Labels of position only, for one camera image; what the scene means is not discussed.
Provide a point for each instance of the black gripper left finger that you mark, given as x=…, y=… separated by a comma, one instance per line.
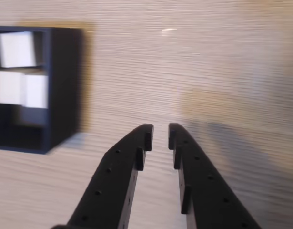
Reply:
x=113, y=186

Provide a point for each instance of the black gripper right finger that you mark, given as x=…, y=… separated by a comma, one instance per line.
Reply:
x=208, y=195

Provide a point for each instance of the white cube block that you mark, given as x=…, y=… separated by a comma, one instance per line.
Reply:
x=15, y=50
x=8, y=88
x=35, y=91

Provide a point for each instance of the black open box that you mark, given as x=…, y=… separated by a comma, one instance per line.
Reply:
x=65, y=83

